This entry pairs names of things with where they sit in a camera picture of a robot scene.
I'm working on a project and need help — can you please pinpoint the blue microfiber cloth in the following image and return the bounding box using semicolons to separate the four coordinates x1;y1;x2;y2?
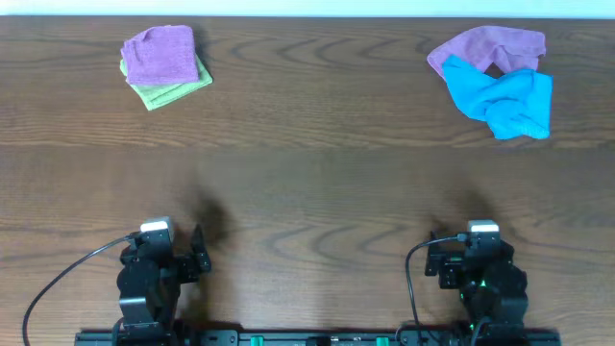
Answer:
442;55;554;140

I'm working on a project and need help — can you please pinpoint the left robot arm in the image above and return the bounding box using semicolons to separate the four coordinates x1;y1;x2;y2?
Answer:
111;220;211;346

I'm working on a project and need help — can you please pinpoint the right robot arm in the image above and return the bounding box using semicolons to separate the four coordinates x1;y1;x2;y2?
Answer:
425;231;529;345

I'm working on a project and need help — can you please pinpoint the folded green cloth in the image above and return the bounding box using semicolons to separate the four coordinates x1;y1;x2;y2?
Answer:
120;50;212;111

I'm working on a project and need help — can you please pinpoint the folded purple cloth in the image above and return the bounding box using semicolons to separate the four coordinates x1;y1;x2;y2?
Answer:
120;25;199;86

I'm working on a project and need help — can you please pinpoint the crumpled purple cloth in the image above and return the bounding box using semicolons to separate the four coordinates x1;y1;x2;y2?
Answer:
427;26;547;78

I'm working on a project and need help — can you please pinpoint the left black cable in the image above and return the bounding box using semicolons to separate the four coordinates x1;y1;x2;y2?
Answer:
21;234;135;346

